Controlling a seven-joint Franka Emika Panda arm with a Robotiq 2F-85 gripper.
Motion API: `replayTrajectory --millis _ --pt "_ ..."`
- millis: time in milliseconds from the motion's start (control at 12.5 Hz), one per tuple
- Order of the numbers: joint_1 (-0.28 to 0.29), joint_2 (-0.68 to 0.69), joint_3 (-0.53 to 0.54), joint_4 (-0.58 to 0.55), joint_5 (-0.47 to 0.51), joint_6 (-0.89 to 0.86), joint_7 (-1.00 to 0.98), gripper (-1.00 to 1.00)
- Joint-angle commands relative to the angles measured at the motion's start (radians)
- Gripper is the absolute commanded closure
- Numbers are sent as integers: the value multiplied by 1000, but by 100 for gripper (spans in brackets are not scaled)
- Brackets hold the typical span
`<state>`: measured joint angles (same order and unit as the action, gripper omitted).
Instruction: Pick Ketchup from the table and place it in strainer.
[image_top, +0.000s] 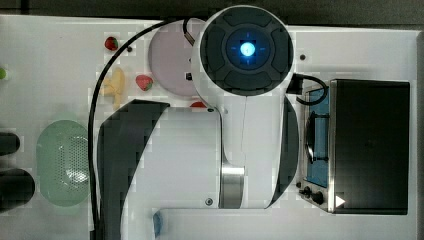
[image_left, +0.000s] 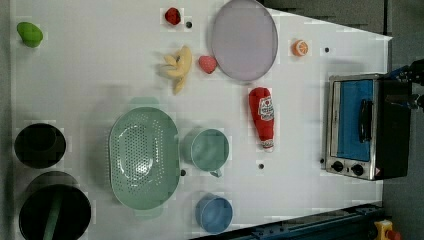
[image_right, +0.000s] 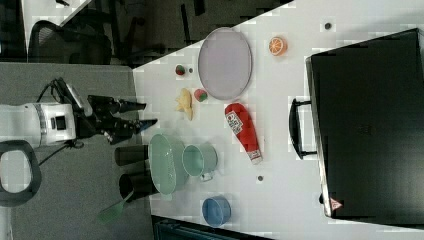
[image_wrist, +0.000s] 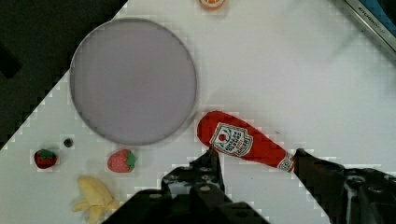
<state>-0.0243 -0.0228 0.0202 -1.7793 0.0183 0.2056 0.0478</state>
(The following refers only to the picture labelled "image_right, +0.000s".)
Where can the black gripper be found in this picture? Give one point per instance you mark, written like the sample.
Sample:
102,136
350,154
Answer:
103,120

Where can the red plush ketchup bottle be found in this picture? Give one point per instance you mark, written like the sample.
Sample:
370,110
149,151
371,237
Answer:
240,122

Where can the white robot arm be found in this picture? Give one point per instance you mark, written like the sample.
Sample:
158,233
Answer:
24,128

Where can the green oval strainer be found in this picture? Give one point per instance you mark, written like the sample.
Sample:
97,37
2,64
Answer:
165,157

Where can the yellow banana plush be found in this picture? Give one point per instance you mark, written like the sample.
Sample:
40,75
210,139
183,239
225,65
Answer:
184,103

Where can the black cylinder with spatula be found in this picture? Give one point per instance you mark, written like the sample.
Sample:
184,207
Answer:
140,184

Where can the pink strawberry plush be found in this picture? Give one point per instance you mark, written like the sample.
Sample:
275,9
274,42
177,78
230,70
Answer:
200,95

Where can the green mug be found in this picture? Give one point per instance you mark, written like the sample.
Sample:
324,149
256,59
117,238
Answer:
200,161

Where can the black office chair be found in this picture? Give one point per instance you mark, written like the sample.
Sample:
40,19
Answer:
92,36

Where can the green spatula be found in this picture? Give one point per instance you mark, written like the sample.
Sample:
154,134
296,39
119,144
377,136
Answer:
114,211

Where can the grey oval plate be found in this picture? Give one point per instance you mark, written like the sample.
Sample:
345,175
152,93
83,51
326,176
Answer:
225,64

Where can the blue cup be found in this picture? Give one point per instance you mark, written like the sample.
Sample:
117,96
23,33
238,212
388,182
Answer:
216,211

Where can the orange slice toy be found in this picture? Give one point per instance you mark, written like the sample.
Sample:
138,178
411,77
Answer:
277,46

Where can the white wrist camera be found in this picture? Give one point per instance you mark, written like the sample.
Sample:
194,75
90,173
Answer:
69,95

